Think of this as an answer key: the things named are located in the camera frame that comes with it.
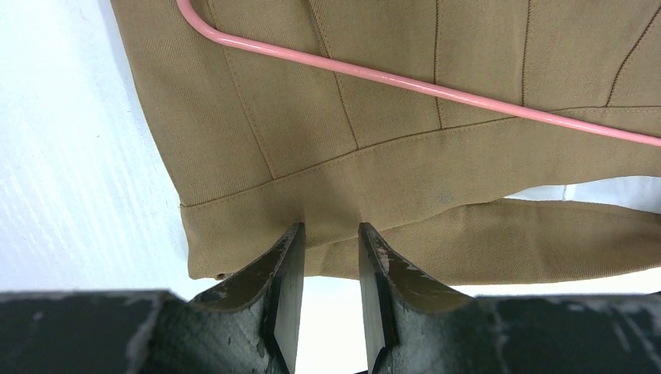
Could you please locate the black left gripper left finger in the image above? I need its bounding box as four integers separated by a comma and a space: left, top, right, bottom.
1, 223, 306, 373

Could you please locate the tan brown pleated skirt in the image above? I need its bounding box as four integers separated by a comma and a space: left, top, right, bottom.
111, 1, 660, 285

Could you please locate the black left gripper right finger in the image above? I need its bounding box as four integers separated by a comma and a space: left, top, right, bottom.
358, 223, 660, 373

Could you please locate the pink thin hanger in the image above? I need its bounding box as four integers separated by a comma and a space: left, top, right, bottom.
176, 0, 660, 147

